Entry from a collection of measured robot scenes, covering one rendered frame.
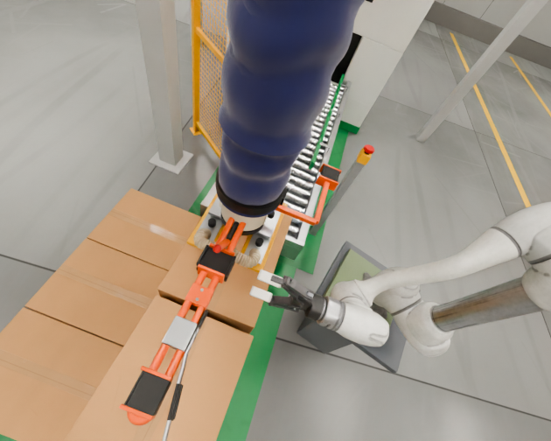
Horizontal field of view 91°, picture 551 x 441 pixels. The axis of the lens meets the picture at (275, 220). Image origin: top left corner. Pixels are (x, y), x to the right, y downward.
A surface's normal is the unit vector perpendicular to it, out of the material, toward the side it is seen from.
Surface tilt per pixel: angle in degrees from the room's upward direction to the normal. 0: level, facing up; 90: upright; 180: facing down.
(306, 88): 78
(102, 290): 0
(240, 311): 0
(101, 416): 0
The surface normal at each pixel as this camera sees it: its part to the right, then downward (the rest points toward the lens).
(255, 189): 0.07, 0.67
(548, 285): -0.91, 0.29
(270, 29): -0.33, 0.49
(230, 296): 0.23, -0.55
